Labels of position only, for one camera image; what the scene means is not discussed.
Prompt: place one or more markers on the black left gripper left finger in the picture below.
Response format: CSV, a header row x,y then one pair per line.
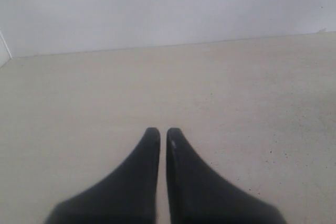
x,y
127,195

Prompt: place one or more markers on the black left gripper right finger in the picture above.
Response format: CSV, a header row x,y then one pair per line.
x,y
197,194

